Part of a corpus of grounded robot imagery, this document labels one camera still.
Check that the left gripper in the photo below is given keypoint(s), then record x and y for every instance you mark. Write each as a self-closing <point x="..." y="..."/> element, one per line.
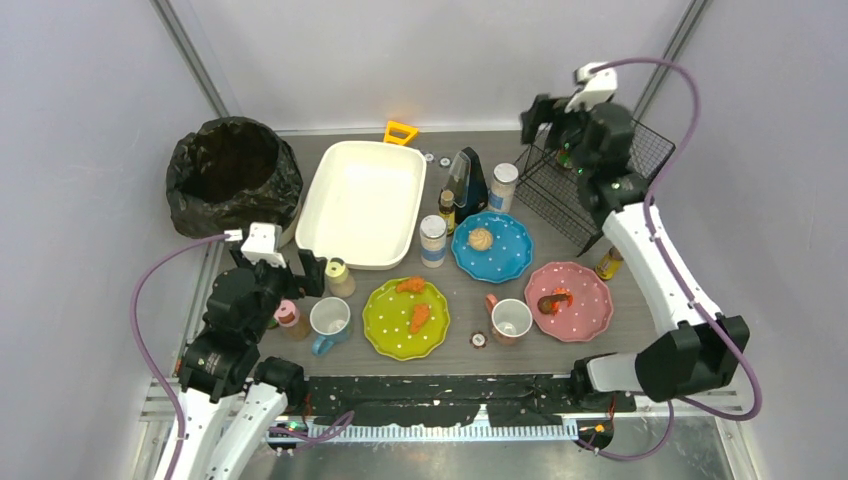
<point x="285" y="275"/>

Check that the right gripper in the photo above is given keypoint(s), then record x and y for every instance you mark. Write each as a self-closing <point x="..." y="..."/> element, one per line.
<point x="553" y="117"/>

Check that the yellow label oil bottle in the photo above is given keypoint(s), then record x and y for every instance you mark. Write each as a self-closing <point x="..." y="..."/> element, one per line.
<point x="447" y="210"/>

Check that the yellow oil bottle brown cap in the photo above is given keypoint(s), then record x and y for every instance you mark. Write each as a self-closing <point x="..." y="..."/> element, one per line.
<point x="609" y="264"/>

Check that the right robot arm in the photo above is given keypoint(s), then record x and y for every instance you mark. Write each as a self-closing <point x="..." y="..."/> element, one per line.
<point x="697" y="348"/>

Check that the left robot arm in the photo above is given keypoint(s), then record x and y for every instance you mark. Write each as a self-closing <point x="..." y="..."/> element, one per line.
<point x="228" y="395"/>

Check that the yellow lid spice shaker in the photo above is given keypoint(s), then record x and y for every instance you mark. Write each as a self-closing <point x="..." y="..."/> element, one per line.
<point x="339" y="279"/>

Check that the pink lid spice shaker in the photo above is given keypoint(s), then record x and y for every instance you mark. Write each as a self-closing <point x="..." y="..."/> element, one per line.
<point x="294" y="323"/>

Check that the grain jar near metronome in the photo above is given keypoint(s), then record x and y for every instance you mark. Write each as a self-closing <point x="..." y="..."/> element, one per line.
<point x="501" y="193"/>

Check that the white rectangular basin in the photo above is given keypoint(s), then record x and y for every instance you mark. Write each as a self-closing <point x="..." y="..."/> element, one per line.
<point x="363" y="203"/>

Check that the green polka dot plate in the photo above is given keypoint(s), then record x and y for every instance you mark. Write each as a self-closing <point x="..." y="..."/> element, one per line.
<point x="386" y="318"/>

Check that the upper orange food piece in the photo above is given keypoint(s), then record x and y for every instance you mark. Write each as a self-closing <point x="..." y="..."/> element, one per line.
<point x="412" y="285"/>

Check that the orange food piece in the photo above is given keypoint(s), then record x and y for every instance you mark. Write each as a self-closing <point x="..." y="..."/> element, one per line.
<point x="412" y="285"/>
<point x="421" y="314"/>

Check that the black metronome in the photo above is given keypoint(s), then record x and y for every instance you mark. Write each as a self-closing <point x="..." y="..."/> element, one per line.
<point x="466" y="180"/>

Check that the lower orange food piece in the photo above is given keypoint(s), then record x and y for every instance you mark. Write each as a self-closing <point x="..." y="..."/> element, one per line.
<point x="421" y="314"/>

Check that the grain jar near basin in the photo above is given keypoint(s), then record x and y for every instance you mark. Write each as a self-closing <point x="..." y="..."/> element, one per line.
<point x="433" y="240"/>

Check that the black bag lined trash bin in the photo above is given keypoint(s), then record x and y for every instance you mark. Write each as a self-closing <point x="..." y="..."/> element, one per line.
<point x="230" y="173"/>

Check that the beige bun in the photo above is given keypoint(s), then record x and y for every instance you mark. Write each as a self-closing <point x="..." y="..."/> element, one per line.
<point x="480" y="239"/>

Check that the blue polka dot plate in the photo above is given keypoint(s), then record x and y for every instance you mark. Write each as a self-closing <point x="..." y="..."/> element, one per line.
<point x="509" y="255"/>

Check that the brown poker chip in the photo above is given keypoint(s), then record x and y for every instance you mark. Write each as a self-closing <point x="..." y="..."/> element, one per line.
<point x="478" y="340"/>

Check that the pink polka dot plate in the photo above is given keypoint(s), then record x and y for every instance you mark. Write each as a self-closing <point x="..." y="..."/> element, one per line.
<point x="580" y="319"/>

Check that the brown and orange food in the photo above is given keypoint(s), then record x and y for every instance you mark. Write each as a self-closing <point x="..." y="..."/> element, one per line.
<point x="550" y="304"/>

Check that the black base mat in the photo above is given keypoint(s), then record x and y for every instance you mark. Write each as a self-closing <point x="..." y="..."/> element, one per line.
<point x="456" y="400"/>

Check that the blue handled white mug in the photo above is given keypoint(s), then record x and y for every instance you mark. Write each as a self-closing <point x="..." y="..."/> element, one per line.
<point x="330" y="318"/>

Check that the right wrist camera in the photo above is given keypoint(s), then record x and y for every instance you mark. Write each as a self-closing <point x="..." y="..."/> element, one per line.
<point x="594" y="85"/>

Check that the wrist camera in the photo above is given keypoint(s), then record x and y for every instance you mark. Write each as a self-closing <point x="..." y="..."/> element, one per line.
<point x="261" y="243"/>
<point x="594" y="85"/>

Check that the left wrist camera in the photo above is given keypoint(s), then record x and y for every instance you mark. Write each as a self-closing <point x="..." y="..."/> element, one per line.
<point x="261" y="243"/>

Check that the black wire basket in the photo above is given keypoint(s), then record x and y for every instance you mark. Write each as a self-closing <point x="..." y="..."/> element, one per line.
<point x="551" y="190"/>

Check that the orange plastic handle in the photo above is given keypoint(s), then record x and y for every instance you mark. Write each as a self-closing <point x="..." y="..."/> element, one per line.
<point x="399" y="133"/>

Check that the orange handled white mug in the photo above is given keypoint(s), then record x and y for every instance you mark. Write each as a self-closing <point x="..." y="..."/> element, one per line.
<point x="511" y="319"/>

